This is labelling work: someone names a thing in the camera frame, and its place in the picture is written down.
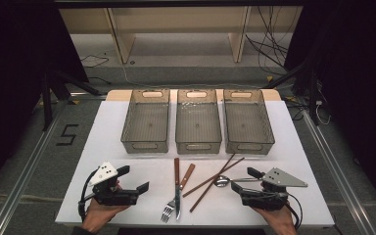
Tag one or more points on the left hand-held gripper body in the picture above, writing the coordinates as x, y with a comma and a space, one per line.
111, 196

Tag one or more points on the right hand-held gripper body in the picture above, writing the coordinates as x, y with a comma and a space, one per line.
264, 197

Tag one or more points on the steel spoon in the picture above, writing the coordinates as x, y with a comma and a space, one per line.
221, 181

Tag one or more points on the smoky clear plastic bin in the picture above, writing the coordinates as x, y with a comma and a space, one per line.
198, 125
248, 125
147, 124

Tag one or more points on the person's left hand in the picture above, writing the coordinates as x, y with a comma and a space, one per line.
99, 213

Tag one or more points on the person's right hand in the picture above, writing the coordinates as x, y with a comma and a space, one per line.
280, 220

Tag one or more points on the white table mat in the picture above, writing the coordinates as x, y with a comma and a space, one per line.
107, 140

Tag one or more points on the light wooden table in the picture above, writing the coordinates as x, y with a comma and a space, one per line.
119, 95

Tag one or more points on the black metal stand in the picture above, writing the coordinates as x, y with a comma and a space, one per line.
312, 94
47, 104

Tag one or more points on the black curtain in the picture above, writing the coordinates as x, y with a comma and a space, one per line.
13, 65
355, 81

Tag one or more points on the light wooden shelf unit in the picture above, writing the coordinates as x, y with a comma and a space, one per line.
176, 19

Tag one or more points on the aluminium floor rail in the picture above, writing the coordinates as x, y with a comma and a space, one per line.
26, 173
336, 166

